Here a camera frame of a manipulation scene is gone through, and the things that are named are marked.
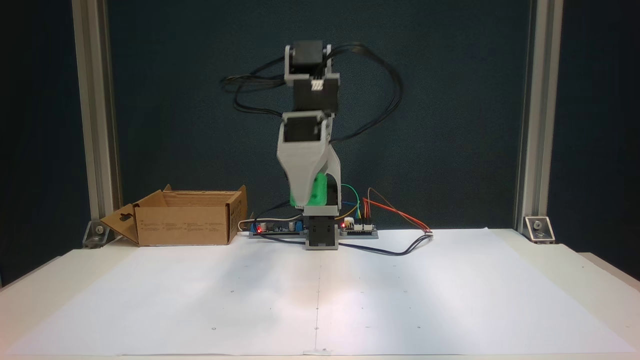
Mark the metal corner bracket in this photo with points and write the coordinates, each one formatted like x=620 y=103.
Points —
x=97 y=234
x=539 y=230

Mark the green die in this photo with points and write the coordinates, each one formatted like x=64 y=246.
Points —
x=317 y=192

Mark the grey board mounting plate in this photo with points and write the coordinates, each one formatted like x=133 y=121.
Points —
x=360 y=236

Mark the aluminium frame post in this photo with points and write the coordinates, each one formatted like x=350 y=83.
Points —
x=540 y=100
x=95 y=100

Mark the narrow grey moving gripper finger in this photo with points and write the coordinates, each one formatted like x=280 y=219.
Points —
x=335 y=190

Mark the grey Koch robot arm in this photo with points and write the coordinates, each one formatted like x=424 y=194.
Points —
x=315 y=97

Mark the blue circuit board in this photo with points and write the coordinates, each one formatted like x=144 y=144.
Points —
x=280 y=227

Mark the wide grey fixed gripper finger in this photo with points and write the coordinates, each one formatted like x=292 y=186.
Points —
x=302 y=170

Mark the brown cardboard box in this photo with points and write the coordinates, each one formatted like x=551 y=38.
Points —
x=185 y=227

